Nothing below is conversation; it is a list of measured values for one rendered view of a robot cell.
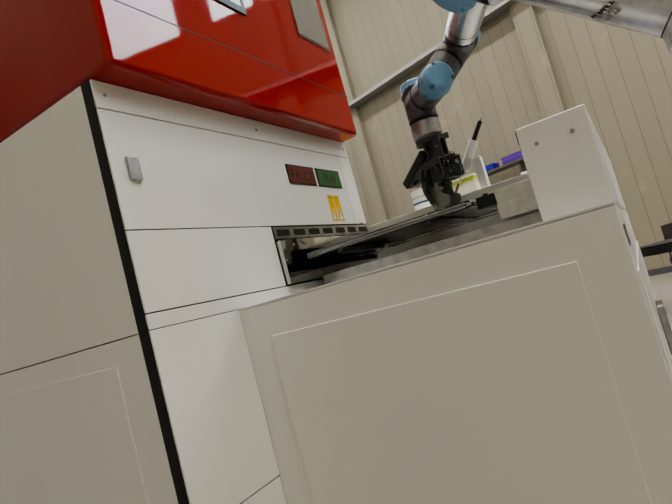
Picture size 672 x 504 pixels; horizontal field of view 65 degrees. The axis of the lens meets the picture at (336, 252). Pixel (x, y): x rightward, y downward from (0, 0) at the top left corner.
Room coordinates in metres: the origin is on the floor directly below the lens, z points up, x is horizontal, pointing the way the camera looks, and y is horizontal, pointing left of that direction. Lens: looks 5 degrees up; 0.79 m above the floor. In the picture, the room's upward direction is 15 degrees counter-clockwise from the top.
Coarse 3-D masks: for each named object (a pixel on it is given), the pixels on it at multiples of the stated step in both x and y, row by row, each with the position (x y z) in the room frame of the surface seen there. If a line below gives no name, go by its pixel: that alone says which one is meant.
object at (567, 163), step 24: (552, 120) 0.72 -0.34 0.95; (576, 120) 0.70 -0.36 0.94; (528, 144) 0.73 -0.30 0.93; (552, 144) 0.72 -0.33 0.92; (576, 144) 0.71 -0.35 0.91; (600, 144) 0.87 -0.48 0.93; (528, 168) 0.74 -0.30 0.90; (552, 168) 0.72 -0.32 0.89; (576, 168) 0.71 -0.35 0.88; (600, 168) 0.70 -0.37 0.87; (552, 192) 0.73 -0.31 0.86; (576, 192) 0.71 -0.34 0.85; (600, 192) 0.70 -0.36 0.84; (552, 216) 0.73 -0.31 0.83
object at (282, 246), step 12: (288, 240) 1.11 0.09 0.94; (300, 240) 1.15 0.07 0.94; (312, 240) 1.20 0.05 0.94; (324, 240) 1.24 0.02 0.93; (336, 240) 1.29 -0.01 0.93; (288, 252) 1.10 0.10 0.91; (288, 264) 1.09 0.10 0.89; (336, 264) 1.26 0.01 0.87; (348, 264) 1.31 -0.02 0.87; (288, 276) 1.09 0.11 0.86; (300, 276) 1.12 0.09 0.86; (312, 276) 1.16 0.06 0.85
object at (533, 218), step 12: (528, 216) 0.95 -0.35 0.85; (540, 216) 0.94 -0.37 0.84; (480, 228) 0.99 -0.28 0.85; (492, 228) 0.98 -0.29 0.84; (504, 228) 0.97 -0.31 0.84; (516, 228) 0.96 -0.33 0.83; (444, 240) 1.03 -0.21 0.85; (456, 240) 1.02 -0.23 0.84; (468, 240) 1.01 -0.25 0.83; (408, 252) 1.07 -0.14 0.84; (420, 252) 1.06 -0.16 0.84; (432, 252) 1.04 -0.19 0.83; (360, 264) 1.12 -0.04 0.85; (372, 264) 1.11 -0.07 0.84; (384, 264) 1.10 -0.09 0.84; (324, 276) 1.17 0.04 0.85; (336, 276) 1.16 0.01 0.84; (348, 276) 1.14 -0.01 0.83
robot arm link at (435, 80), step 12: (432, 60) 1.19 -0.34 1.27; (444, 60) 1.18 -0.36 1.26; (456, 60) 1.19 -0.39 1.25; (432, 72) 1.15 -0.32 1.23; (444, 72) 1.16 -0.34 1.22; (456, 72) 1.20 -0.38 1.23; (420, 84) 1.18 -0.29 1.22; (432, 84) 1.15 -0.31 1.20; (444, 84) 1.16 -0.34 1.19; (420, 96) 1.21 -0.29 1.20; (432, 96) 1.18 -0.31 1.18; (420, 108) 1.26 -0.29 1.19
